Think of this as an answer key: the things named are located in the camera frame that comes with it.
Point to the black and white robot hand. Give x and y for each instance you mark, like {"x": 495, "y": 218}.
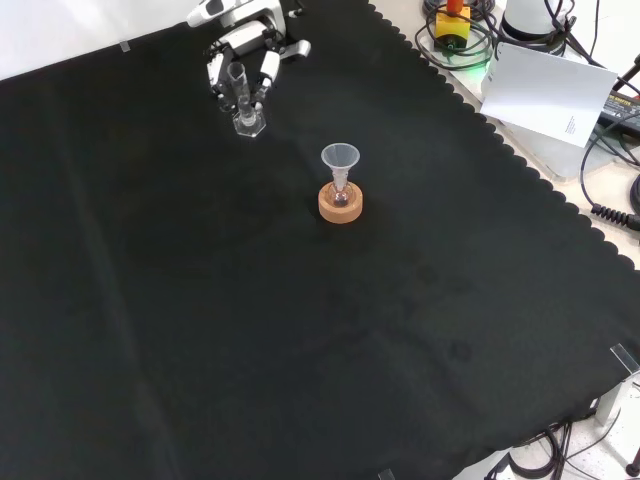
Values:
{"x": 250, "y": 37}

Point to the clear glass graduated cylinder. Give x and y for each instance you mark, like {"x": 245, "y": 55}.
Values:
{"x": 246, "y": 120}

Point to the clear cloth clip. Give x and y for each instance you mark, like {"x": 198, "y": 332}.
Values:
{"x": 386, "y": 475}
{"x": 125, "y": 47}
{"x": 625, "y": 357}

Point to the clear plastic funnel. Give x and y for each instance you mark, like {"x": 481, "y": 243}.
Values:
{"x": 340, "y": 156}

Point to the round-bottom glass flask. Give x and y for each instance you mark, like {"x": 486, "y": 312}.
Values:
{"x": 341, "y": 199}

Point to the yellow stop button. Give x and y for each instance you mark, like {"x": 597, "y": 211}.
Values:
{"x": 452, "y": 27}

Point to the black bench cloth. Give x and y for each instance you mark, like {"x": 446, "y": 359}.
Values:
{"x": 200, "y": 300}

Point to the pale white board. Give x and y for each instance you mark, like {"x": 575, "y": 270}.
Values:
{"x": 545, "y": 90}

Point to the black power adapter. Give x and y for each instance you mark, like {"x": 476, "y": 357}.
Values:
{"x": 620, "y": 110}

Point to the grey metal bracket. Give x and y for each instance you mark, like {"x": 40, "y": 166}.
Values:
{"x": 617, "y": 397}

